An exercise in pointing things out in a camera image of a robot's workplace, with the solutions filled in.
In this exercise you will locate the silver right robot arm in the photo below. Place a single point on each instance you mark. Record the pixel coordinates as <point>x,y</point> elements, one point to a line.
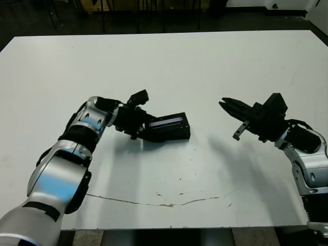
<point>310,169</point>

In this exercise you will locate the black metal frame chair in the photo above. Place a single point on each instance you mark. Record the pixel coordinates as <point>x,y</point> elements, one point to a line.
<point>103,23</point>

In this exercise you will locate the black box base white insert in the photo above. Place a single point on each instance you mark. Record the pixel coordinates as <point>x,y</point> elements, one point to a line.
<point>179,139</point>

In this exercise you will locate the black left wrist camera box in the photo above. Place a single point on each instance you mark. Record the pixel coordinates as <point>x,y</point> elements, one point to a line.
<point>138,97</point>

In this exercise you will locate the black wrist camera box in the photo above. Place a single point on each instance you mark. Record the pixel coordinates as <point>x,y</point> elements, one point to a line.
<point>138,97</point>
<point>276,103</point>

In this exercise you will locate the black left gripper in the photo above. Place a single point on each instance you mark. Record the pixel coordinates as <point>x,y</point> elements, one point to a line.
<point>128,120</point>

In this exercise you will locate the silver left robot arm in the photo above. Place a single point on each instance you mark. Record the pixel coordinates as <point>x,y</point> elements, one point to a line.
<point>59,179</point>

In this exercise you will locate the black box lid with label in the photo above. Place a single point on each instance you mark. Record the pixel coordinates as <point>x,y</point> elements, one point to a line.
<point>169,129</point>

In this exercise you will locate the black waste bin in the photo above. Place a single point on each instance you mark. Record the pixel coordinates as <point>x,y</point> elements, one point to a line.
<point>219,7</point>

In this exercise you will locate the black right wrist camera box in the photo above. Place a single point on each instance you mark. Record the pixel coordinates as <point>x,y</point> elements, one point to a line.
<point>276,103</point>

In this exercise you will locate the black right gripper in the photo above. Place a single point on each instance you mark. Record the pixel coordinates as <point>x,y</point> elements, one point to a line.
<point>266,125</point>

